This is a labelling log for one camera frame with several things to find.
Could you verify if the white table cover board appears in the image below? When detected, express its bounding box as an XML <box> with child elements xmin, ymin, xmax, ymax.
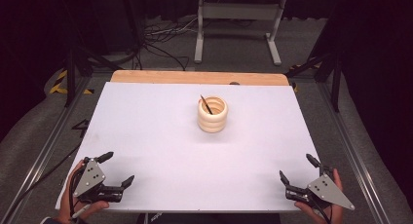
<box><xmin>55</xmin><ymin>81</ymin><xmax>320</xmax><ymax>213</ymax></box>

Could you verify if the person's right hand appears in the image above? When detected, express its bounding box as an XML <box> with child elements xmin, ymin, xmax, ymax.
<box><xmin>293</xmin><ymin>168</ymin><xmax>345</xmax><ymax>224</ymax></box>

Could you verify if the ringed wooden pen holder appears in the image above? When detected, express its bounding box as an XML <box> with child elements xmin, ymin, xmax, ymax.
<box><xmin>197</xmin><ymin>95</ymin><xmax>229</xmax><ymax>134</ymax></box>

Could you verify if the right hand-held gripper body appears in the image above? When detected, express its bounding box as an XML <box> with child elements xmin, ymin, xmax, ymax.
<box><xmin>283</xmin><ymin>167</ymin><xmax>356</xmax><ymax>212</ymax></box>

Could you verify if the yellow black floor tape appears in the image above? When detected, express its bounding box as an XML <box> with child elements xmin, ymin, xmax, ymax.
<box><xmin>289</xmin><ymin>62</ymin><xmax>323</xmax><ymax>93</ymax></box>

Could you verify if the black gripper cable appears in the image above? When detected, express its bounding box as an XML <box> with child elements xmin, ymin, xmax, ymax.
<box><xmin>0</xmin><ymin>141</ymin><xmax>83</xmax><ymax>224</ymax></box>

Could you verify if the black pencil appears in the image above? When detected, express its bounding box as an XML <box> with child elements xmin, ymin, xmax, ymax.
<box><xmin>200</xmin><ymin>94</ymin><xmax>214</xmax><ymax>116</ymax></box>

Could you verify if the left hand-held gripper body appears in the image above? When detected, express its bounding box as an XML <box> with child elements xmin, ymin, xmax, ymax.
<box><xmin>71</xmin><ymin>157</ymin><xmax>126</xmax><ymax>205</ymax></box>

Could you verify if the black tripod stand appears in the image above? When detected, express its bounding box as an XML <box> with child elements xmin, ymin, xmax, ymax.
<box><xmin>61</xmin><ymin>35</ymin><xmax>125</xmax><ymax>109</ymax></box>
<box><xmin>284</xmin><ymin>50</ymin><xmax>343</xmax><ymax>113</ymax></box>

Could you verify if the person's left hand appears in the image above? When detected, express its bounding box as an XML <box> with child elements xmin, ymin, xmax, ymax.
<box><xmin>57</xmin><ymin>159</ymin><xmax>111</xmax><ymax>224</ymax></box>

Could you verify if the white metal stand frame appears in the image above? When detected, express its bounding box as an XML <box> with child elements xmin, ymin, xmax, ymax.
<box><xmin>193</xmin><ymin>0</ymin><xmax>287</xmax><ymax>66</ymax></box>

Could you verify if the aluminium floor rail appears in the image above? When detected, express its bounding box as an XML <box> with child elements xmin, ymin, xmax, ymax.
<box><xmin>315</xmin><ymin>81</ymin><xmax>396</xmax><ymax>224</ymax></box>
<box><xmin>0</xmin><ymin>75</ymin><xmax>95</xmax><ymax>224</ymax></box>

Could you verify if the black triangular bracket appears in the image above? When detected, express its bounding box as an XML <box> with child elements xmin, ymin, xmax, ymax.
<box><xmin>71</xmin><ymin>119</ymin><xmax>91</xmax><ymax>139</ymax></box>

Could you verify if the tangle of floor cables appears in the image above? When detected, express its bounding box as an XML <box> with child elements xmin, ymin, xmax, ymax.
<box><xmin>139</xmin><ymin>15</ymin><xmax>200</xmax><ymax>72</ymax></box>

